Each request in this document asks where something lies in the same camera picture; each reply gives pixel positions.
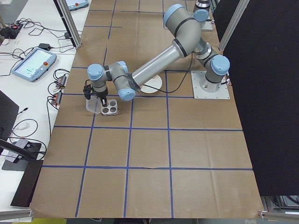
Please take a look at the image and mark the aluminium frame post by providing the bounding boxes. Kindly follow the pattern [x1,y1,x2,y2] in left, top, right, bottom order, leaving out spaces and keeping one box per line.
[53,0,83,48]

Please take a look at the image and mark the aluminium rail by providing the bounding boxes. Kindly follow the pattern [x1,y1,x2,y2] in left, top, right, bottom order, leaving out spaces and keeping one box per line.
[0,208,35,219]

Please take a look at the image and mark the white side table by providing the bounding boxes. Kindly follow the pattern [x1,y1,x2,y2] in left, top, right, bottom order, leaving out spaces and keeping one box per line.
[0,0,93,172]

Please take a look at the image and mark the grey usb hub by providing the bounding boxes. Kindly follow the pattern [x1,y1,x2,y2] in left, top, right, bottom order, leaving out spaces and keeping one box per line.
[4,151,23,164]
[13,139,33,150]

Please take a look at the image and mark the black flat board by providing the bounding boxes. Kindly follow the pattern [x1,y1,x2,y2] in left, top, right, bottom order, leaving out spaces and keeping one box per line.
[10,160,44,208]

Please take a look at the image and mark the white square base plate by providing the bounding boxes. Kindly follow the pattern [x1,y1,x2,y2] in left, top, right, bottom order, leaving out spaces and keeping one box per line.
[190,70,231,100]
[200,20,215,33]

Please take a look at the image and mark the orange black usb hub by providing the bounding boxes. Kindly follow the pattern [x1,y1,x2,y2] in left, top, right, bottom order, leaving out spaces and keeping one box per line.
[51,91,64,106]
[55,74,69,90]

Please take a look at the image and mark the white egg carton clear lid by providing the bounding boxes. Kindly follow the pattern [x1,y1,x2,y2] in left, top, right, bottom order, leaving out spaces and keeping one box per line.
[85,96,119,117]

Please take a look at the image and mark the blue white teach pendant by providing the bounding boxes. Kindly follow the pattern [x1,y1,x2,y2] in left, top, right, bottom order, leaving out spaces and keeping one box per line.
[65,0,91,12]
[11,46,58,83]

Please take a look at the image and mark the aluminium frame bar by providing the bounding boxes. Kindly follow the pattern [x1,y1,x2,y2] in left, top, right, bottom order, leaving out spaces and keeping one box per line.
[219,0,249,51]

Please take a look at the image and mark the black monitor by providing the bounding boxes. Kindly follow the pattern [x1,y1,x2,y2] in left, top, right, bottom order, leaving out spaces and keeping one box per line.
[0,90,20,142]

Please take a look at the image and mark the black frame cover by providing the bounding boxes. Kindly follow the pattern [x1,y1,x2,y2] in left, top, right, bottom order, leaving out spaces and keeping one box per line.
[211,0,299,197]

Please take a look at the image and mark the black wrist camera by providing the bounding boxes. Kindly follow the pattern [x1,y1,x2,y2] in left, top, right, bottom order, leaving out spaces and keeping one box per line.
[82,84,94,100]

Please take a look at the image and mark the metal frame structure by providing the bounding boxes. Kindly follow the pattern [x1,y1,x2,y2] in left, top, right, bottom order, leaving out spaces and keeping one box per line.
[258,196,299,224]

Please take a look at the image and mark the black power strip red switch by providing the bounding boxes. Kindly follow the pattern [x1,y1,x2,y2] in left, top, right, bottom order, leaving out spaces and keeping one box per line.
[0,23,23,40]

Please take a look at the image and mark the white charger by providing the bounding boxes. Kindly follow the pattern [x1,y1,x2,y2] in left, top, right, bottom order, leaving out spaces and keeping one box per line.
[16,122,31,132]

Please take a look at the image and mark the white bowl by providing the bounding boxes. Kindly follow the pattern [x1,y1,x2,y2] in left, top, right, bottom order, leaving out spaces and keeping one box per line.
[139,74,164,95]

